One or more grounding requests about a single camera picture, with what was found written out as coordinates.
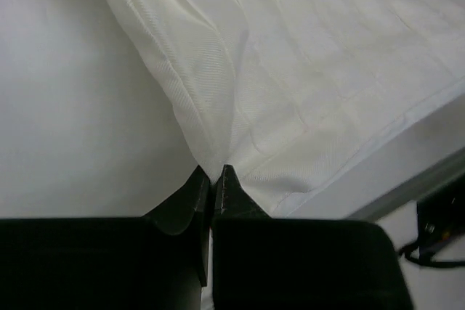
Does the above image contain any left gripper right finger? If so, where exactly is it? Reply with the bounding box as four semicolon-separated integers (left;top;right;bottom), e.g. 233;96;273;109
213;165;270;219

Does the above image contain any white skirt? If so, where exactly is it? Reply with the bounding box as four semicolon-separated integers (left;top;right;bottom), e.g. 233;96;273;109
107;0;464;216

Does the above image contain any aluminium rail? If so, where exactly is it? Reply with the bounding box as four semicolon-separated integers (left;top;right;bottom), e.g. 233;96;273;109
347;153;464;222

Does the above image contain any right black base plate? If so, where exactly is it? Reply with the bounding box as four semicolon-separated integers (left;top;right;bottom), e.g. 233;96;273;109
417;176;464;260

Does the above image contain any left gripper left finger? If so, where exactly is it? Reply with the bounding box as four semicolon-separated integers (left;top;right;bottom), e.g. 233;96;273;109
143;166;211;287

